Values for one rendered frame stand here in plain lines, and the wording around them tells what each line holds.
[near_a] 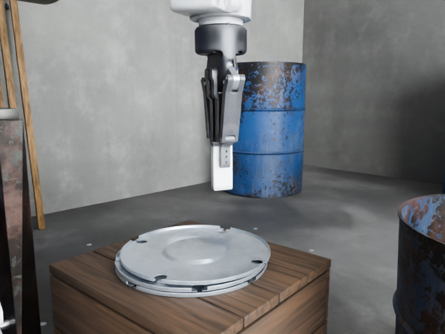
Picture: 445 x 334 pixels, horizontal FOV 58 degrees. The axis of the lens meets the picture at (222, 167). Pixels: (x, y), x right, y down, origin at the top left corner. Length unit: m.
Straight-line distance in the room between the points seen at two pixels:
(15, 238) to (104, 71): 1.82
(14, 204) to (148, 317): 0.42
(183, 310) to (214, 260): 0.15
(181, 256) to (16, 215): 0.36
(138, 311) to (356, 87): 3.29
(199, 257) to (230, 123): 0.30
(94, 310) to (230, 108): 0.41
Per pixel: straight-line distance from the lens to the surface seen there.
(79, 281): 0.77
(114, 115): 2.66
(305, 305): 0.79
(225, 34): 0.57
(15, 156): 0.91
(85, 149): 2.58
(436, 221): 0.90
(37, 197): 2.24
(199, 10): 0.55
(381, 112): 3.65
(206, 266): 0.74
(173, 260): 0.77
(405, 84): 3.58
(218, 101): 0.58
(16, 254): 0.96
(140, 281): 0.72
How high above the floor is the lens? 0.67
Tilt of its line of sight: 10 degrees down
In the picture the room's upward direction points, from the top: straight up
